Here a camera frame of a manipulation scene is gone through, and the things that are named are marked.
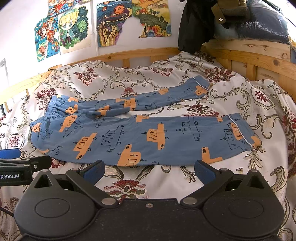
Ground landscape island painting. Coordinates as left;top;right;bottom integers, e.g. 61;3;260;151
132;0;171;38

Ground anime girl poster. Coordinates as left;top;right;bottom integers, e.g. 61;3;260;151
58;4;92;54

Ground black hanging garment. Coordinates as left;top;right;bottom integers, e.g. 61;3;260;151
178;0;226;54

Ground blue pants with orange boats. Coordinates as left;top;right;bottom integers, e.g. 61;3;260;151
30;76;261;167

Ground dark blue bag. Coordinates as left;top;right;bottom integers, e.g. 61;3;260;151
235;0;291;44

